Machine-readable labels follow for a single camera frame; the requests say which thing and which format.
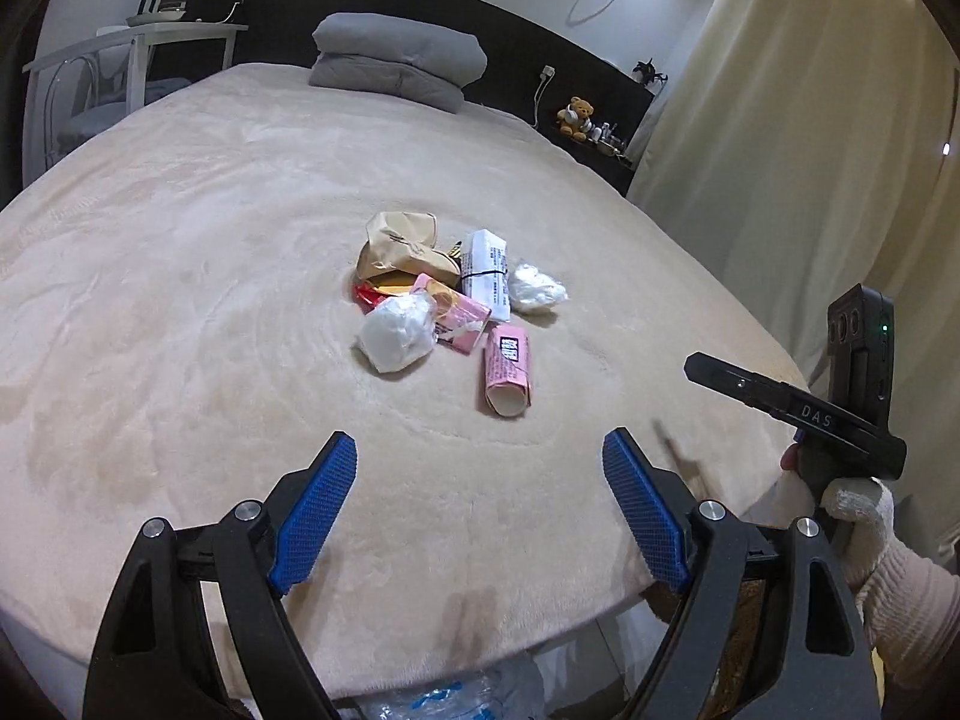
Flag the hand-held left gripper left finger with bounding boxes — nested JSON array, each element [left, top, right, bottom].
[[82, 431, 359, 720]]

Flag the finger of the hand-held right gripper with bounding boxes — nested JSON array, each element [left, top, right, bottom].
[[684, 352, 788, 415]]

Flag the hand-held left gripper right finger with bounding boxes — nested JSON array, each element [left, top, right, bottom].
[[602, 427, 882, 720]]

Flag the white plastic bag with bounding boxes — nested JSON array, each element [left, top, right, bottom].
[[356, 292, 438, 374]]

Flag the white tissue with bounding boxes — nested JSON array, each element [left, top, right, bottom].
[[508, 259, 569, 314]]

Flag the red yellow green wrapper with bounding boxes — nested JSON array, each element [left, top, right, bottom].
[[352, 275, 421, 310]]

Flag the clear plastic bag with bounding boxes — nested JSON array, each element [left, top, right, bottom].
[[352, 656, 548, 720]]

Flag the pink wrapper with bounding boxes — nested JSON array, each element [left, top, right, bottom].
[[412, 274, 494, 353]]

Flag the white packet with black print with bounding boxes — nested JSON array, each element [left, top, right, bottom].
[[459, 229, 515, 316]]

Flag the brown paper bag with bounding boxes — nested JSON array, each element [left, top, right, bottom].
[[355, 210, 462, 293]]

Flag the person's right forearm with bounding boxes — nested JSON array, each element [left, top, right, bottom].
[[855, 536, 960, 720]]

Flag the person's right hand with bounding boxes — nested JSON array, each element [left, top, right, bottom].
[[776, 444, 897, 595]]

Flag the cream curtain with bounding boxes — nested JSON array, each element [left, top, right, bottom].
[[626, 0, 960, 556]]

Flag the beige plush bed blanket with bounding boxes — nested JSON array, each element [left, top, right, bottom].
[[0, 62, 815, 698]]

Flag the cluster of small bottles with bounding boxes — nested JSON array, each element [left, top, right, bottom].
[[589, 120, 638, 164]]

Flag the brown teddy bear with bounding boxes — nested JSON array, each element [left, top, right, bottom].
[[556, 96, 597, 143]]

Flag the grey pillow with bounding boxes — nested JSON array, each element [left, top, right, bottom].
[[309, 52, 466, 113]]

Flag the clear chair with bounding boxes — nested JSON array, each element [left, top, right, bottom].
[[30, 37, 173, 166]]

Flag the black headboard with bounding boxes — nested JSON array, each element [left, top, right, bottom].
[[142, 0, 661, 196]]

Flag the grey pillows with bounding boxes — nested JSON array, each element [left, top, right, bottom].
[[312, 13, 488, 89]]

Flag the white side table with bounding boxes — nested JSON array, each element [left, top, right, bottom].
[[22, 22, 248, 188]]

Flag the white charger with cable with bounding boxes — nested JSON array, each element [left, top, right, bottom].
[[534, 66, 557, 130]]

